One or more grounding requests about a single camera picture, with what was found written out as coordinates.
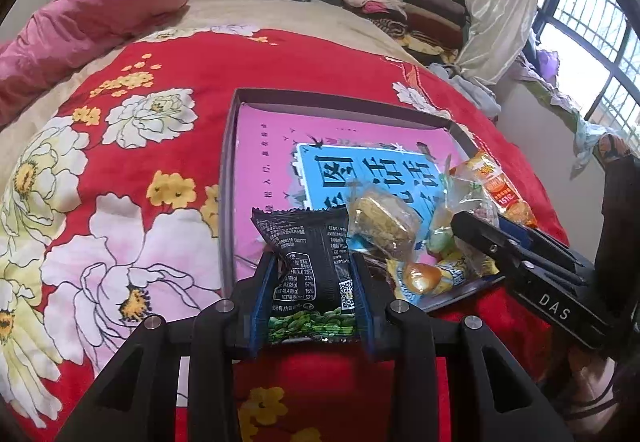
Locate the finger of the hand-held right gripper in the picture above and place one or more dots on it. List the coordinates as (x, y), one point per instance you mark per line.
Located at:
(520, 232)
(480, 237)

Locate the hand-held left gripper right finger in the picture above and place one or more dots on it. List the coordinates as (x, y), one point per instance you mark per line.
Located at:
(362, 302)

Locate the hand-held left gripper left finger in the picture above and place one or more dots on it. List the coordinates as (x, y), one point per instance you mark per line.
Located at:
(262, 302)

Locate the green translucent pastry packet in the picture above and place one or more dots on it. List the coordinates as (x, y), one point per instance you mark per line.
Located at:
(450, 232)

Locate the orange rice cracker packet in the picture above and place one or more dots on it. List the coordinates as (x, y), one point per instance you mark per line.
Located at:
(500, 187)

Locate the black green bean packet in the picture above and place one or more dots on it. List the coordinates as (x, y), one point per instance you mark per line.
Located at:
(305, 262)

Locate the yellow bread packet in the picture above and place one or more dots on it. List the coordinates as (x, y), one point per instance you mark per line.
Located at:
(425, 277)

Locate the clear cake packet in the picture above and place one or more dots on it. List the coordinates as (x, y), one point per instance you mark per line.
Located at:
(382, 222)

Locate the shallow grey cardboard box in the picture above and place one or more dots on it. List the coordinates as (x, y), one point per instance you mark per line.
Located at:
(227, 202)

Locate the person's right hand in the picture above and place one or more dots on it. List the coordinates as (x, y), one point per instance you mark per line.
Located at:
(592, 387)

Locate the red floral blanket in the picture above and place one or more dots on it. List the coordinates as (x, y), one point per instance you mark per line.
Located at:
(150, 222)

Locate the pile of clothes on windowsill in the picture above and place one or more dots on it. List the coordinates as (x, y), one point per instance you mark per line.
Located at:
(565, 96)

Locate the pink book with blue label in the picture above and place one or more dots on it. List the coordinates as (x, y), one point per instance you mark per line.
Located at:
(280, 156)

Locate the light blue cloth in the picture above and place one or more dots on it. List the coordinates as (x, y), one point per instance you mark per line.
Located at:
(470, 89)

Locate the barred window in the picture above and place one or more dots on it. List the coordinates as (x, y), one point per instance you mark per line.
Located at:
(595, 26)

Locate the cream satin curtain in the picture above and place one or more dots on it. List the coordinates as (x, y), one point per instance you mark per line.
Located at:
(500, 6)

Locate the stack of folded clothes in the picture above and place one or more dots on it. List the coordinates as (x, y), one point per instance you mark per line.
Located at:
(400, 6)

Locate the beige bed sheet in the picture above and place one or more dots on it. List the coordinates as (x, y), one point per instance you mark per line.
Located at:
(280, 16)

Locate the pink quilt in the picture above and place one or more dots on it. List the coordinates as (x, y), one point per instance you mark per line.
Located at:
(80, 26)

